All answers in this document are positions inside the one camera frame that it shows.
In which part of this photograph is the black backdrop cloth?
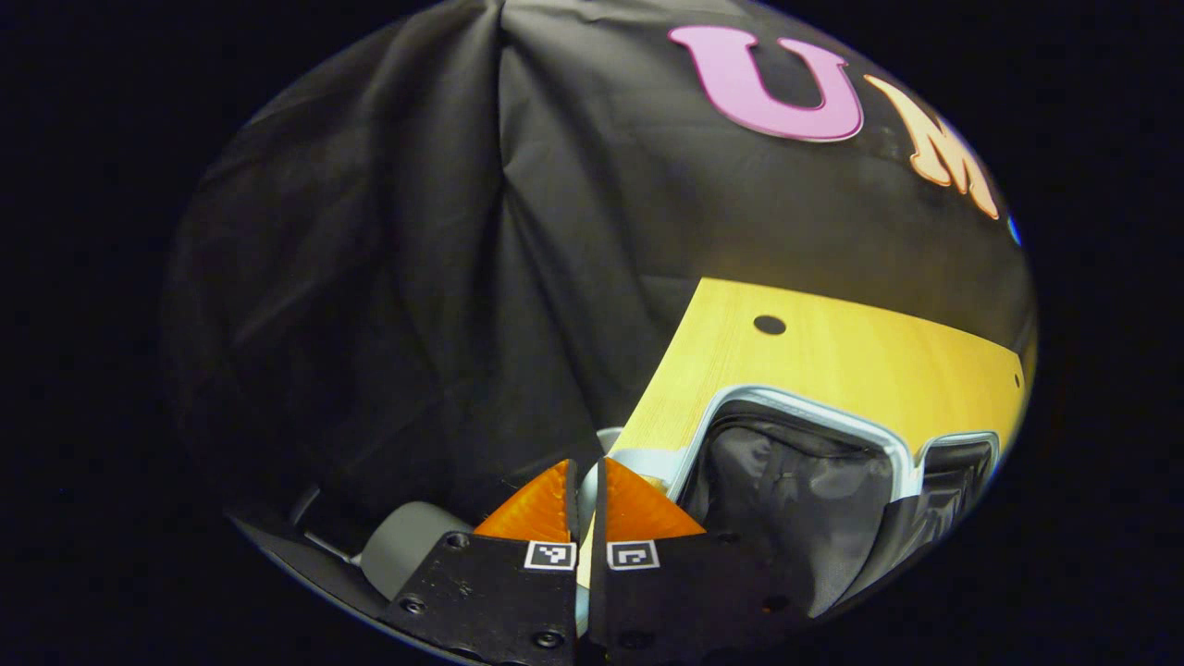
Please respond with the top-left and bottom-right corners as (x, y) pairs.
(162, 0), (1037, 547)

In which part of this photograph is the light blue suitcase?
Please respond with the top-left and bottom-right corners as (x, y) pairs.
(575, 384), (1005, 639)

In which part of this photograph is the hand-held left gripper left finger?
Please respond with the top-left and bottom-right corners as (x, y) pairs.
(382, 458), (582, 666)

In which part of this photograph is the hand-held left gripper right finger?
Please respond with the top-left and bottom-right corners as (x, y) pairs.
(587, 455), (808, 666)

